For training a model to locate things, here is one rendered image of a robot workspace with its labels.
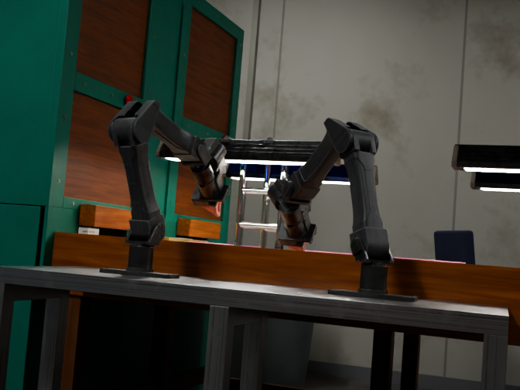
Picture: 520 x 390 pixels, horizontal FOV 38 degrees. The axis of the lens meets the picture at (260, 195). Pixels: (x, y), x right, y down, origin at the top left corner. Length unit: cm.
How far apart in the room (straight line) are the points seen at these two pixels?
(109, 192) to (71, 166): 24
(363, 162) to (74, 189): 103
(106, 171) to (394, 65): 277
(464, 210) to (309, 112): 119
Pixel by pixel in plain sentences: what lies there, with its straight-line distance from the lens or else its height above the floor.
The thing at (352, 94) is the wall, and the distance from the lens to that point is 500.
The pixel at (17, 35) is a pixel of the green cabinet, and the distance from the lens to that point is 254.
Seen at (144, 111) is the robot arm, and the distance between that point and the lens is 190.
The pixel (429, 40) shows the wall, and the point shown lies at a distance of 501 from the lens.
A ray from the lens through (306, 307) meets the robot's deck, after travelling 161.
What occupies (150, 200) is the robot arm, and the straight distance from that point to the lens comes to 194.
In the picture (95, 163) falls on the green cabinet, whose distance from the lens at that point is 257.
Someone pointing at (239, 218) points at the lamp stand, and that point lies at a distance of 260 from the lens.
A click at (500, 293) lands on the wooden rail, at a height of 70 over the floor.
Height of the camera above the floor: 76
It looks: 4 degrees up
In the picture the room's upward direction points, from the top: 5 degrees clockwise
